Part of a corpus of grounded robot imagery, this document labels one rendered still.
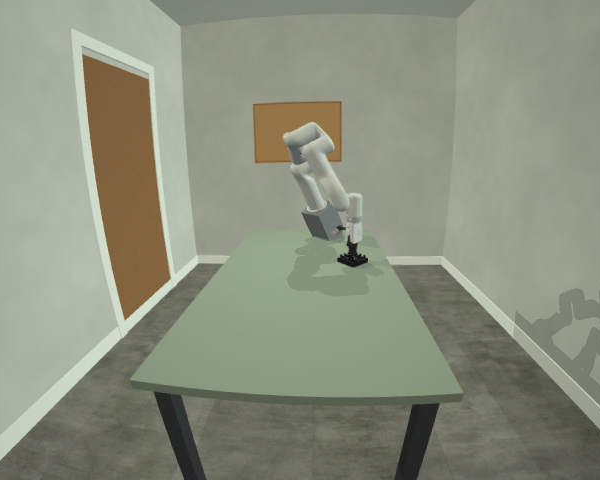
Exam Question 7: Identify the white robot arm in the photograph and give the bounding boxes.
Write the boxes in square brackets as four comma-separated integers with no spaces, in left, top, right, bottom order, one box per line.
[283,122,362,223]

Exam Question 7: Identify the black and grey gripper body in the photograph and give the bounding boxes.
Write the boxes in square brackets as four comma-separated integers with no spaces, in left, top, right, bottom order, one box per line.
[345,221,362,244]

